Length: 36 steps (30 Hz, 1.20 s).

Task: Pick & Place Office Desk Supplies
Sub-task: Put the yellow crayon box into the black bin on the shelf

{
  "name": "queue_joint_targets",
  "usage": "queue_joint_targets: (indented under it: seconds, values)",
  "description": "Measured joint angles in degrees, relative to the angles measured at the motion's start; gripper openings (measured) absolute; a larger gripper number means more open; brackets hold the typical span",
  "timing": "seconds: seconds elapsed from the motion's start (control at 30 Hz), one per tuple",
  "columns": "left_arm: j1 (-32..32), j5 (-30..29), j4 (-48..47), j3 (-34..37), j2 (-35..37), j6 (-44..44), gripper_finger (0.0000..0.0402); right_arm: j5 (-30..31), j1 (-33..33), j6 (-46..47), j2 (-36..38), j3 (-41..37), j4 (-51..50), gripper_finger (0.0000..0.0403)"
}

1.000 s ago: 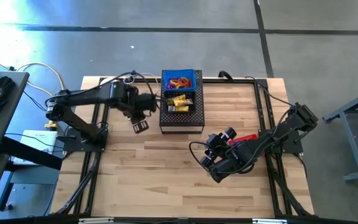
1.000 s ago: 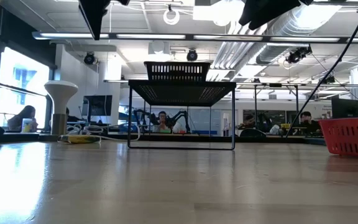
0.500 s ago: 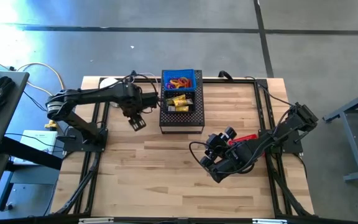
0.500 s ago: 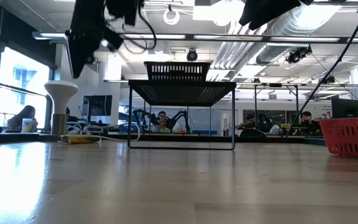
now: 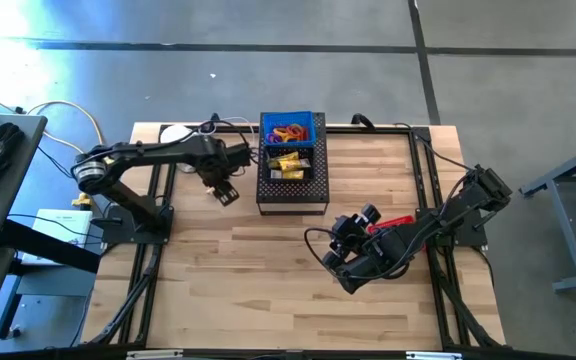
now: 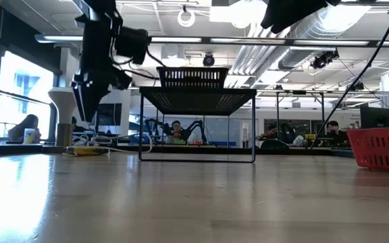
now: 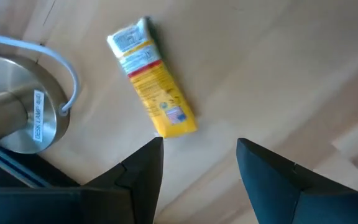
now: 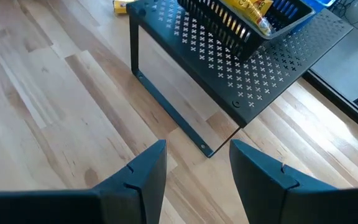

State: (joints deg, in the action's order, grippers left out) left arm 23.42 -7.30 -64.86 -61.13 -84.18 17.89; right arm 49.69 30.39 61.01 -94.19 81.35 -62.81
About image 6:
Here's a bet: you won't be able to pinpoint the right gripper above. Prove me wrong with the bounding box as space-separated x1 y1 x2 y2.
260 0 342 34

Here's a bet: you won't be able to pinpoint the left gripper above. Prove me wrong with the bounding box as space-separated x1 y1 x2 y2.
72 13 134 123

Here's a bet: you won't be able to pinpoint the black plastic basket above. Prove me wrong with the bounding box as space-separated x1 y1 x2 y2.
156 66 230 89

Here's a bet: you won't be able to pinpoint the red plastic basket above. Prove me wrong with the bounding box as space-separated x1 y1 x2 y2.
345 126 389 173

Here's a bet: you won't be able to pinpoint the white mushroom lamp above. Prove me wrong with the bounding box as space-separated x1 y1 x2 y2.
47 86 80 147

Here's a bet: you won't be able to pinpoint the person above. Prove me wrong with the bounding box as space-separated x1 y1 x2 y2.
71 116 87 133
7 113 43 143
319 119 350 146
167 119 187 145
258 123 283 142

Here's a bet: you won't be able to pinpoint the black computer monitor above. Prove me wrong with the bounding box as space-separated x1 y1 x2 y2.
359 106 389 129
98 103 124 127

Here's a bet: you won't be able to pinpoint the long ceiling light bar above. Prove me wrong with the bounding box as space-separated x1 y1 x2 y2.
34 33 389 47

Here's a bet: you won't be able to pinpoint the white ceiling pipes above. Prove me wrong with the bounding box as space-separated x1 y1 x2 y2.
221 20 292 88

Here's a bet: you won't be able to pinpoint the bottle on window sill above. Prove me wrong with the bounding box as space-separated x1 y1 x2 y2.
23 128 36 144

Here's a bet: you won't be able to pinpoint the large window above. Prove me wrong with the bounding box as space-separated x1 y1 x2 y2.
0 50 59 142

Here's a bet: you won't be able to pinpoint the black ceiling spotlight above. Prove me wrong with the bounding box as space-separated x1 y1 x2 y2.
202 53 215 68

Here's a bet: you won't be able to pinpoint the black mesh riser shelf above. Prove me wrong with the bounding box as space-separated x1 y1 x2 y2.
138 86 258 163

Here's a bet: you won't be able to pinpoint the silver ventilation duct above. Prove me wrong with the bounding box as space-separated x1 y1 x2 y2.
277 5 371 71

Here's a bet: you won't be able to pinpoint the black ceiling camera cluster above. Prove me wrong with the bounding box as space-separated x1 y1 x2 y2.
310 49 340 70

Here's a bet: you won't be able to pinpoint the white lamp cable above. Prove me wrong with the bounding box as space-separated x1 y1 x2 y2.
72 133 154 155

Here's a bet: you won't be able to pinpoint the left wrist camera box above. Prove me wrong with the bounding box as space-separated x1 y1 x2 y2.
114 26 152 65

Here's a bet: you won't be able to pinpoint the background black gantry frame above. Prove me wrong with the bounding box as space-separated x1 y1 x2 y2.
255 89 327 136

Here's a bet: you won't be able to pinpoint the white hanging ring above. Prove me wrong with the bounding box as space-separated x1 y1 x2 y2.
176 8 197 28

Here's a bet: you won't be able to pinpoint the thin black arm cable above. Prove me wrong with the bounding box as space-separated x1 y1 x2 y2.
311 0 389 150

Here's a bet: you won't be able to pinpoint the black aluminium table frame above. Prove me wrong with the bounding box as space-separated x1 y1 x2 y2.
0 143 354 158

